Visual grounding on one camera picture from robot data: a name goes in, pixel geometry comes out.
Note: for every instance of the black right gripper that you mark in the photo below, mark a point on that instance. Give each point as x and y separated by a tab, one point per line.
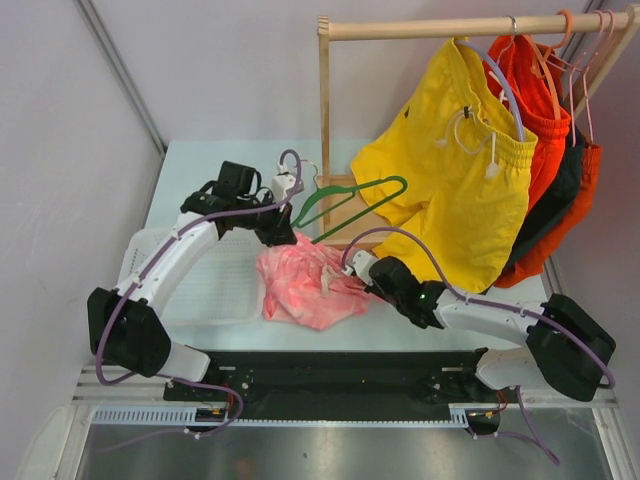
375	289

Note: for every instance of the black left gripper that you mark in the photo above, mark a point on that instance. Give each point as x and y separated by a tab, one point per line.
279	231

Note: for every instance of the pink patterned shorts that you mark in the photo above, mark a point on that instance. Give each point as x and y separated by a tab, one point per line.
305	285

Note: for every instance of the green wire hanger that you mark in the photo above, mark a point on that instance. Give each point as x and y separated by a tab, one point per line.
337	207

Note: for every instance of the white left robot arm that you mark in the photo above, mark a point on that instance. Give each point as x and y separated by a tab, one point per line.
125	326

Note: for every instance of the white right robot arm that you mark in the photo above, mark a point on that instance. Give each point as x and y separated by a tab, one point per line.
556	343

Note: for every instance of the yellow shorts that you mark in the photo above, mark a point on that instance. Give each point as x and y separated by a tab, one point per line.
468	175

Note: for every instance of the black and orange shorts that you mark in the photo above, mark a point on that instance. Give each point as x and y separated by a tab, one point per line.
563	205

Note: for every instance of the lavender plastic hanger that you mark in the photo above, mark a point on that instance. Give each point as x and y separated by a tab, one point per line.
494	67

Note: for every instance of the wooden clothes rack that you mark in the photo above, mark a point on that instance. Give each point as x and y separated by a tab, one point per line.
329	32

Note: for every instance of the white plastic basket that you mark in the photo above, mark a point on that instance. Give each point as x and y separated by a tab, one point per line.
198	281

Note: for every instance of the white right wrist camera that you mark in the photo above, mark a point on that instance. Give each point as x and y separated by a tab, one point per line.
359	265

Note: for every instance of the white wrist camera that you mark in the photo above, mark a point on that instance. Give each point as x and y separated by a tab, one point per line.
359	265
285	186

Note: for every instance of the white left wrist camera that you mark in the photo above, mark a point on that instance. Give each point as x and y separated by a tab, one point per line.
285	186

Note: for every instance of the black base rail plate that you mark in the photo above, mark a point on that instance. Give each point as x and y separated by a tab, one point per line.
361	385

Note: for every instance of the white slotted cable duct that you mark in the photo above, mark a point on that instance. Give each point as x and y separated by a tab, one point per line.
194	416

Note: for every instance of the pink wire hanger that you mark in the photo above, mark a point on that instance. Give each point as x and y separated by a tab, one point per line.
584	64

